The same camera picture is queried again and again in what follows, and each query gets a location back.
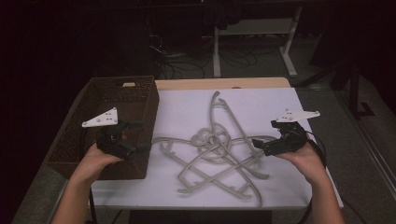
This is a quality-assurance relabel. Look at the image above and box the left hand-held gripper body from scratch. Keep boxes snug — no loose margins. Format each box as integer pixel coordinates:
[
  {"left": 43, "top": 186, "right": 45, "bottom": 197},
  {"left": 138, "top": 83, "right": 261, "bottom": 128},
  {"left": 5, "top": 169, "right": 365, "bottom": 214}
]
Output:
[{"left": 81, "top": 106, "right": 138, "bottom": 161}]

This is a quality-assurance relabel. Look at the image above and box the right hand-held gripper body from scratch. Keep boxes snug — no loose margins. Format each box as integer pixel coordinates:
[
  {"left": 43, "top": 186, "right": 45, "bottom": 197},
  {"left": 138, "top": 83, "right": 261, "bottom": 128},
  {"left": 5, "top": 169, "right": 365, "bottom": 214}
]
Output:
[{"left": 270, "top": 108, "right": 321, "bottom": 156}]

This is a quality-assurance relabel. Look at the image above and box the brown woven basket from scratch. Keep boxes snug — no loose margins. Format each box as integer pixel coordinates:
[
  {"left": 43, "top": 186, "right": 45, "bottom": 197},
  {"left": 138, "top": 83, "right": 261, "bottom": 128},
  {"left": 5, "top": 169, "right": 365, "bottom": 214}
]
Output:
[{"left": 46, "top": 75, "right": 161, "bottom": 181}]

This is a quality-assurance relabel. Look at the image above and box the person's right hand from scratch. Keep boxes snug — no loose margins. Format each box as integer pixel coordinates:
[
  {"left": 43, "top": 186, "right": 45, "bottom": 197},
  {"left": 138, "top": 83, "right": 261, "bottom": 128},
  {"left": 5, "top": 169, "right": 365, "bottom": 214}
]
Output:
[{"left": 275, "top": 143, "right": 328, "bottom": 187}]

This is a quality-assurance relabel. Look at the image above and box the person's left hand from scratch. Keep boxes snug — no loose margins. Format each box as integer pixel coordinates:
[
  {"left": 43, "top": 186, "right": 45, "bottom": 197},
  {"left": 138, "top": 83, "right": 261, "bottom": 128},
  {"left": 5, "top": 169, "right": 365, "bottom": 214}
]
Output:
[{"left": 77, "top": 143, "right": 125, "bottom": 181}]

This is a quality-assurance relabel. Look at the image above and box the white table mat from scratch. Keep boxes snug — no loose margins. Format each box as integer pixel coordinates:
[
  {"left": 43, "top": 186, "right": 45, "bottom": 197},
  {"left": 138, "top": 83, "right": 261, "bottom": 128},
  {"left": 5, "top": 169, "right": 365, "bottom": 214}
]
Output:
[{"left": 90, "top": 88, "right": 345, "bottom": 210}]

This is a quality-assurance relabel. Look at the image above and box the black metal stand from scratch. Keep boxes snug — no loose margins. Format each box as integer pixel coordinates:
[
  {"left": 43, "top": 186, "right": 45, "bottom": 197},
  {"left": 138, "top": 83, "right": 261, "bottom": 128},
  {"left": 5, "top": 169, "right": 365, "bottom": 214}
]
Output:
[{"left": 295, "top": 59, "right": 376, "bottom": 120}]

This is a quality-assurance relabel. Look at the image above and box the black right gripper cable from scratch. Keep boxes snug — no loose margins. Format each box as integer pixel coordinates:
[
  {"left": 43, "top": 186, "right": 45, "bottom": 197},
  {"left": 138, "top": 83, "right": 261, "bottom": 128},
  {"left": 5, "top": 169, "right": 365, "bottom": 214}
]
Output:
[{"left": 297, "top": 130, "right": 328, "bottom": 224}]

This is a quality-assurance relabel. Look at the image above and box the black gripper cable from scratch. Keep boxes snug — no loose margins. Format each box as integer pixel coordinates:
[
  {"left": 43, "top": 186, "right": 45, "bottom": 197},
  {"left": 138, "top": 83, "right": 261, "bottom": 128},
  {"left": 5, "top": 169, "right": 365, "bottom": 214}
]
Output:
[
  {"left": 88, "top": 186, "right": 97, "bottom": 224},
  {"left": 297, "top": 130, "right": 328, "bottom": 224}
]

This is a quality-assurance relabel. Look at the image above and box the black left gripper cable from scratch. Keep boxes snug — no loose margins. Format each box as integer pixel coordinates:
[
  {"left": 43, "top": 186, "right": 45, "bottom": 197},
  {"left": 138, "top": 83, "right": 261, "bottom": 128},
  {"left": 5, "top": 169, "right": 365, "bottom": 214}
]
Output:
[{"left": 88, "top": 186, "right": 97, "bottom": 224}]

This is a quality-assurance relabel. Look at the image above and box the tangle of black floor cables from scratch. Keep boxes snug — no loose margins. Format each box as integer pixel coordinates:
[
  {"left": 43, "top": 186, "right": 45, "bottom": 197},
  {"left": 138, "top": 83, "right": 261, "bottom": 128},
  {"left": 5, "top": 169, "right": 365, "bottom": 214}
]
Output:
[{"left": 146, "top": 18, "right": 260, "bottom": 80}]

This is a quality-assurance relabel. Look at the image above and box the white metal desk frame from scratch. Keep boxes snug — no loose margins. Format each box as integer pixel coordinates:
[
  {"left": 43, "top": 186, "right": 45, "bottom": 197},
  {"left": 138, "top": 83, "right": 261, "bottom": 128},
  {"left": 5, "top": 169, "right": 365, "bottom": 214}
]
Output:
[{"left": 212, "top": 6, "right": 304, "bottom": 78}]

